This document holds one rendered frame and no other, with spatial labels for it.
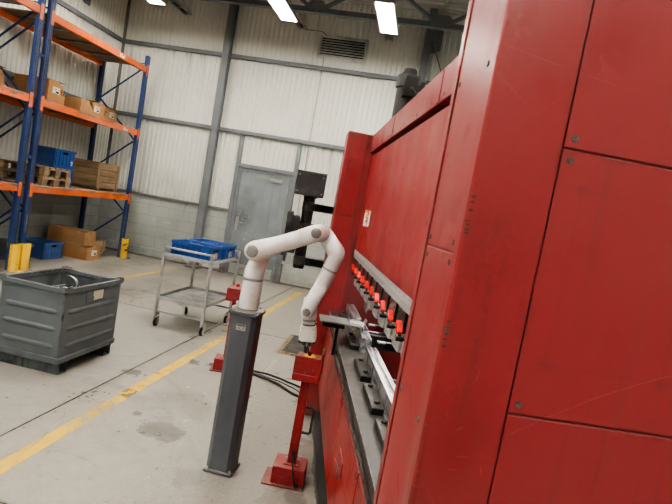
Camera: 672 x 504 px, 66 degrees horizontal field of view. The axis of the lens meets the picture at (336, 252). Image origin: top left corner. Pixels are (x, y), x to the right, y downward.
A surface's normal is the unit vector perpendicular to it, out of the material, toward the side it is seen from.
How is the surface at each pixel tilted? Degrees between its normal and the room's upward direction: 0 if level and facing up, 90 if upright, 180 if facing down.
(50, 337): 90
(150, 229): 90
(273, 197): 90
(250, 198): 90
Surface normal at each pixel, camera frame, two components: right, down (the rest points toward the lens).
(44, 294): -0.16, 0.04
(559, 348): 0.07, 0.10
